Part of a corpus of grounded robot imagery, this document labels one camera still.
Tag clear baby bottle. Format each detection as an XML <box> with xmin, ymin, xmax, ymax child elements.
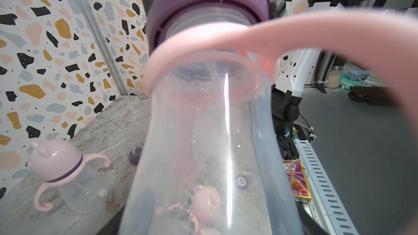
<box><xmin>58</xmin><ymin>165</ymin><xmax>110</xmax><ymax>213</ymax></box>
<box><xmin>118</xmin><ymin>51</ymin><xmax>303</xmax><ymax>235</ymax></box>

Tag purple collar with nipple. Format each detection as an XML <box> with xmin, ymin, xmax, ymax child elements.
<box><xmin>146</xmin><ymin>0</ymin><xmax>270</xmax><ymax>53</ymax></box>
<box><xmin>128</xmin><ymin>143</ymin><xmax>143</xmax><ymax>165</ymax></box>

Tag pink bottle cap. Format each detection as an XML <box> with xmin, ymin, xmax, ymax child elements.
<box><xmin>28</xmin><ymin>139</ymin><xmax>82</xmax><ymax>182</ymax></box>
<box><xmin>192</xmin><ymin>185</ymin><xmax>221</xmax><ymax>224</ymax></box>

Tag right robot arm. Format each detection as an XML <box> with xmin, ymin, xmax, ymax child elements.
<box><xmin>272</xmin><ymin>0</ymin><xmax>363</xmax><ymax>160</ymax></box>

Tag small black round cap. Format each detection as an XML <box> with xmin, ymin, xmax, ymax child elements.
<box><xmin>236</xmin><ymin>175</ymin><xmax>249</xmax><ymax>190</ymax></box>

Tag orange pink card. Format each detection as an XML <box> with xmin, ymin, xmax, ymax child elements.
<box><xmin>283</xmin><ymin>161</ymin><xmax>312</xmax><ymax>203</ymax></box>

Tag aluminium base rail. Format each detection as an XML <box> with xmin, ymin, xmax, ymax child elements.
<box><xmin>295</xmin><ymin>140</ymin><xmax>359</xmax><ymax>235</ymax></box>

